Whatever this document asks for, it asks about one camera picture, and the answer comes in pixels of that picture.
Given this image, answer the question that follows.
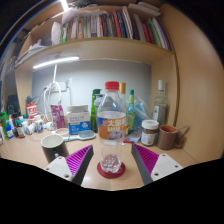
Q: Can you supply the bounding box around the overhead light bar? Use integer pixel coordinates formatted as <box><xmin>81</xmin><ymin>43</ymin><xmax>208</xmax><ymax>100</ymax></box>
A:
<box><xmin>59</xmin><ymin>0</ymin><xmax>70</xmax><ymax>12</ymax></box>

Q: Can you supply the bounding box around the red and white canister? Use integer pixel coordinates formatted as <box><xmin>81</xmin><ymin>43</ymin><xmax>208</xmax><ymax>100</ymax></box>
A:
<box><xmin>26</xmin><ymin>102</ymin><xmax>38</xmax><ymax>118</ymax></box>

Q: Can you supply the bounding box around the white wall power outlet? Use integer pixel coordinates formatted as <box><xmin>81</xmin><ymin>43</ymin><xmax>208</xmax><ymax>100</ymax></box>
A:
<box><xmin>49</xmin><ymin>81</ymin><xmax>68</xmax><ymax>93</ymax></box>

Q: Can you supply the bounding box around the small white bowl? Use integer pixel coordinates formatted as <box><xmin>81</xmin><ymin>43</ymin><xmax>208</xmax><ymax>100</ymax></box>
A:
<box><xmin>54</xmin><ymin>127</ymin><xmax>70</xmax><ymax>138</ymax></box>

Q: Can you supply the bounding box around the clear red-capped drink bottle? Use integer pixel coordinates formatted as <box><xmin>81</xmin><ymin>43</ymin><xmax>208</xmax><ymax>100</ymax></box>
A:
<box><xmin>96</xmin><ymin>80</ymin><xmax>128</xmax><ymax>174</ymax></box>

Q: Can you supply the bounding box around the white cable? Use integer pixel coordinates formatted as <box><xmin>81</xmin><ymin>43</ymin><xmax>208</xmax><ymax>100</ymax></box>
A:
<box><xmin>42</xmin><ymin>64</ymin><xmax>63</xmax><ymax>124</ymax></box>

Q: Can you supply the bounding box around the black mug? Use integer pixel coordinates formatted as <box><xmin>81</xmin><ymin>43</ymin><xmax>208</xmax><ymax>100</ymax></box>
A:
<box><xmin>40</xmin><ymin>133</ymin><xmax>70</xmax><ymax>164</ymax></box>

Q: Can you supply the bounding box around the green-capped small bottle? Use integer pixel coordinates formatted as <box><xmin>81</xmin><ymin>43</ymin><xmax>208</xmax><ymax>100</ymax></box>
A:
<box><xmin>127</xmin><ymin>89</ymin><xmax>137</xmax><ymax>135</ymax></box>

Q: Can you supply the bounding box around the brown mug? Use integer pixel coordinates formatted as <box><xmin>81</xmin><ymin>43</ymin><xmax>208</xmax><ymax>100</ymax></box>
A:
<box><xmin>156</xmin><ymin>124</ymin><xmax>185</xmax><ymax>151</ymax></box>

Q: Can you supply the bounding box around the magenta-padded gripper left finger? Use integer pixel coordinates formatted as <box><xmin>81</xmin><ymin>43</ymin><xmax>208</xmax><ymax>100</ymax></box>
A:
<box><xmin>43</xmin><ymin>144</ymin><xmax>95</xmax><ymax>187</ymax></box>

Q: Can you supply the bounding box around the blue-handled brush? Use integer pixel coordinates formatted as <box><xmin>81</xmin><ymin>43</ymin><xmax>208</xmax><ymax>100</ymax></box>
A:
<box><xmin>63</xmin><ymin>129</ymin><xmax>97</xmax><ymax>143</ymax></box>

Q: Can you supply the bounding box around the wooden shelf unit with books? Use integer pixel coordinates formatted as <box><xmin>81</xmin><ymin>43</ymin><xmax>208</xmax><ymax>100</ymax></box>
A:
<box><xmin>13</xmin><ymin>0</ymin><xmax>179</xmax><ymax>128</ymax></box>

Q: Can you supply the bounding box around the under-shelf light bar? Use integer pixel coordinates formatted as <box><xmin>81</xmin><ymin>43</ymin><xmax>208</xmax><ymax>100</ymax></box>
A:
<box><xmin>32</xmin><ymin>55</ymin><xmax>81</xmax><ymax>70</ymax></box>

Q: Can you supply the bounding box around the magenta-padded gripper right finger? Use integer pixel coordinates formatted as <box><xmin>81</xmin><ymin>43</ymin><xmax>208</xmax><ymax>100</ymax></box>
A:
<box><xmin>130</xmin><ymin>143</ymin><xmax>184</xmax><ymax>186</ymax></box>

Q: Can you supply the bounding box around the clear glass bottle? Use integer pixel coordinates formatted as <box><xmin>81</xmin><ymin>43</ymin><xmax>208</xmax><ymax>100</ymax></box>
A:
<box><xmin>152</xmin><ymin>79</ymin><xmax>170</xmax><ymax>127</ymax></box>

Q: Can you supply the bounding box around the yellow-capped bottle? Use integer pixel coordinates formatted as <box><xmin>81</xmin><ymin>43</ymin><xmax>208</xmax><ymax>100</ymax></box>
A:
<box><xmin>119</xmin><ymin>82</ymin><xmax>128</xmax><ymax>113</ymax></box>

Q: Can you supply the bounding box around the white and blue carton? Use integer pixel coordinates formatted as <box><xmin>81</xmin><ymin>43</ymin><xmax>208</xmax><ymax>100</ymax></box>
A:
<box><xmin>66</xmin><ymin>104</ymin><xmax>92</xmax><ymax>136</ymax></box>

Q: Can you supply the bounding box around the grey tumbler bottle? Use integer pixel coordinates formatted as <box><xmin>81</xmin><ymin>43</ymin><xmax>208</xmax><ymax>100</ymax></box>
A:
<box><xmin>94</xmin><ymin>93</ymin><xmax>106</xmax><ymax>116</ymax></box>

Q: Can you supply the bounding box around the brown jar with white lid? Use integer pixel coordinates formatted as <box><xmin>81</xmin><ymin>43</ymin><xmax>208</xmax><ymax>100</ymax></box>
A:
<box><xmin>140</xmin><ymin>119</ymin><xmax>160</xmax><ymax>147</ymax></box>

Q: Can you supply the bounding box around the clear plastic bag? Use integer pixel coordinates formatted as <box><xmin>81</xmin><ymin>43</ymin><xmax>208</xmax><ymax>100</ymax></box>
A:
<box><xmin>134</xmin><ymin>96</ymin><xmax>153</xmax><ymax>129</ymax></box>

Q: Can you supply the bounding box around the flat round red coaster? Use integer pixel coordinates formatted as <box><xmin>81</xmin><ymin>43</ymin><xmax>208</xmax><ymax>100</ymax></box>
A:
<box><xmin>96</xmin><ymin>161</ymin><xmax>127</xmax><ymax>179</ymax></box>

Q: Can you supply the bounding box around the pink pouch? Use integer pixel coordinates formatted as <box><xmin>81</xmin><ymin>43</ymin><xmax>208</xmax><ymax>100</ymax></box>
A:
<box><xmin>49</xmin><ymin>104</ymin><xmax>66</xmax><ymax>130</ymax></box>

